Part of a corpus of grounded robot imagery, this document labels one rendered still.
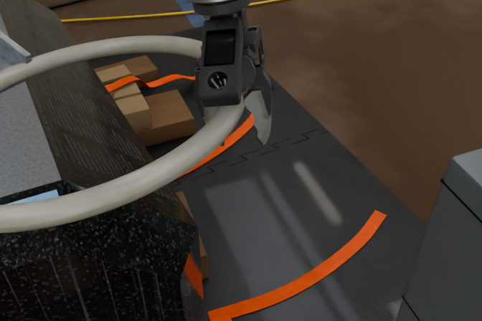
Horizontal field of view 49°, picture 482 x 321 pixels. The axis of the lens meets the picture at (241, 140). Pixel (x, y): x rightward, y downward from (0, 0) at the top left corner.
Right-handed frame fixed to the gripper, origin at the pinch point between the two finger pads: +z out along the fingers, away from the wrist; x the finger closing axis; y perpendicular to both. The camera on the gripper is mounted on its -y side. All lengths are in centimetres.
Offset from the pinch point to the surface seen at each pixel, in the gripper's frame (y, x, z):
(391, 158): 125, -29, 94
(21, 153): 10.3, 43.8, 8.4
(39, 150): 11.8, 41.0, 8.7
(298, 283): 56, 4, 93
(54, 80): 44, 55, 10
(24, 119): 20, 48, 7
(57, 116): 27, 46, 10
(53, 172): 6.6, 36.1, 10.0
